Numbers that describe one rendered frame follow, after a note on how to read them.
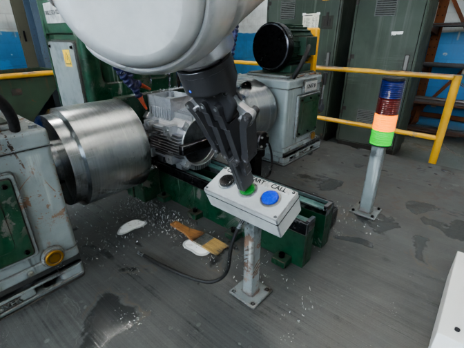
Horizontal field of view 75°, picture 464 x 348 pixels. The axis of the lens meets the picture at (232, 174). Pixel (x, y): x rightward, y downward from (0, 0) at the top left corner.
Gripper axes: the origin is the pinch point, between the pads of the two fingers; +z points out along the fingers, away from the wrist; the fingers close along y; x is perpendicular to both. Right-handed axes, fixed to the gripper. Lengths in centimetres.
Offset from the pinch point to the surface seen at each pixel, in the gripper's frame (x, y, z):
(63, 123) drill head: 9.7, 42.2, -7.8
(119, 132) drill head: 1.8, 36.7, -0.6
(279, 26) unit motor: -78, 44, 8
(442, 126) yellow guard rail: -211, 0, 141
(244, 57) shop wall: -460, 422, 227
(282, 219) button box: 2.1, -8.5, 5.8
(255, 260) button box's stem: 5.2, -1.3, 20.6
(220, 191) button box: 2.6, 4.6, 4.7
